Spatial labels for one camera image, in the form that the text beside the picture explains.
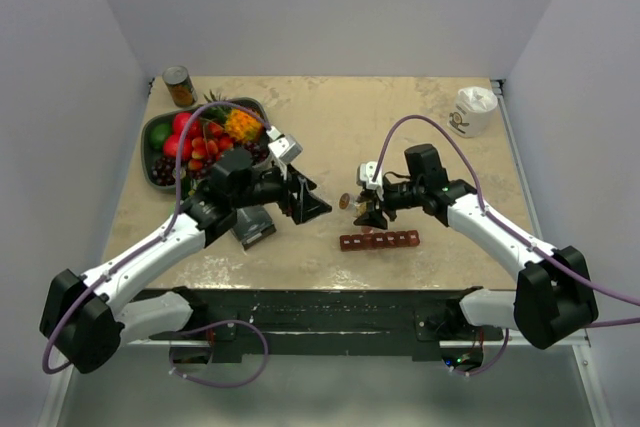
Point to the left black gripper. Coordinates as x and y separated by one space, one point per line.
307 205

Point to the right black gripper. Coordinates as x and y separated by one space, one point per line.
372 218

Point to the small pill bottle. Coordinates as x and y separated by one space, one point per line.
348 202

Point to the red weekly pill organizer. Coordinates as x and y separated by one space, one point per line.
379 240

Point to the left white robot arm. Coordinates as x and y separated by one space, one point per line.
88 317

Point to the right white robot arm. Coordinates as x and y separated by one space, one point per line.
550 301

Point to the razor package box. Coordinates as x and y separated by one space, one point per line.
253 225

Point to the orange spiky fruit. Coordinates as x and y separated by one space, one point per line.
242 127

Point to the strawberries pile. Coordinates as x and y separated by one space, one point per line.
209 141

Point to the green glass bottle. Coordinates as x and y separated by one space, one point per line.
185 182

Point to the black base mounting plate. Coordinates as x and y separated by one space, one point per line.
401 323

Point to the white paper cup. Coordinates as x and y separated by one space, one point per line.
472 111

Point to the dark grape bunch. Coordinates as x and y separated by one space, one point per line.
162 170

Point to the red apple lower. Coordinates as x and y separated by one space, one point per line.
174 149

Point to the red apple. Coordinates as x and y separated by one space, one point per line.
179 124
174 149

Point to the red apple upper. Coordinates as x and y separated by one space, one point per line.
179 124

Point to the green lime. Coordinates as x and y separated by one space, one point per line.
158 135

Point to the grey fruit tray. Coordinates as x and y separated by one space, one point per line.
215 114

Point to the tin can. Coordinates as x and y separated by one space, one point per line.
180 87

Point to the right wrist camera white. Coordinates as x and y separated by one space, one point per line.
369 178

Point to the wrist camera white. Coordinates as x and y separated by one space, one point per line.
369 178
284 148

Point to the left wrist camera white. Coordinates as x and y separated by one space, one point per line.
284 148

